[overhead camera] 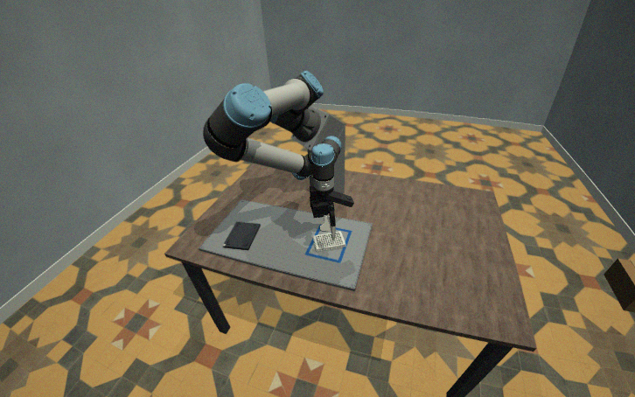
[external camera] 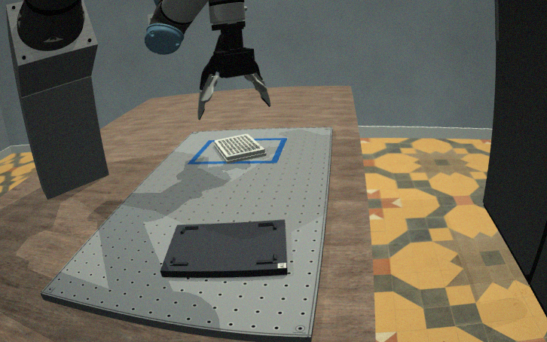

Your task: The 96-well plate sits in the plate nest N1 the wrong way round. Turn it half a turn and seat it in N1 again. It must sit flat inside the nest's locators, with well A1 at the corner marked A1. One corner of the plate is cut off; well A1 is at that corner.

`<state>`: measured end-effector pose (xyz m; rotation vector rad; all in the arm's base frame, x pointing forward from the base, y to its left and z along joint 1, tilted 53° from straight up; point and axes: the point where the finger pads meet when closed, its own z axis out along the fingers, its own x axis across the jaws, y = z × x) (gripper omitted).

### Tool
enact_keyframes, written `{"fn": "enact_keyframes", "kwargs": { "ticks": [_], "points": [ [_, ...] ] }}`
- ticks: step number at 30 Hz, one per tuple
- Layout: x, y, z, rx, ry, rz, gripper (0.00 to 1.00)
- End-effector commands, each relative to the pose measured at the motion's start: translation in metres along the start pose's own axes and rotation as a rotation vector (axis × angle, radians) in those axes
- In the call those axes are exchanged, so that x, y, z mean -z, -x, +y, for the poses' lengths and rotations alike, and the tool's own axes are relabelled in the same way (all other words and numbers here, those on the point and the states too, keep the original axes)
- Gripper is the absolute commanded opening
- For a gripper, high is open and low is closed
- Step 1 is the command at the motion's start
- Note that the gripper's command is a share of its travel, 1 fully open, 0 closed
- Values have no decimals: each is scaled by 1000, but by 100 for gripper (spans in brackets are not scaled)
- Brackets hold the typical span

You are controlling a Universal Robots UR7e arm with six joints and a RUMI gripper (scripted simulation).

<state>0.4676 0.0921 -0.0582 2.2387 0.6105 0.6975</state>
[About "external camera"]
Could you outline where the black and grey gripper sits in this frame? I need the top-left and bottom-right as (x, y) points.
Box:
(197, 21), (271, 120)

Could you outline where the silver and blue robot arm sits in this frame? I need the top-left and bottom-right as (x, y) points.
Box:
(17, 0), (247, 55)

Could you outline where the blue tape outline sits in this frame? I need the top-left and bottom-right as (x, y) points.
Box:
(188, 138), (287, 164)

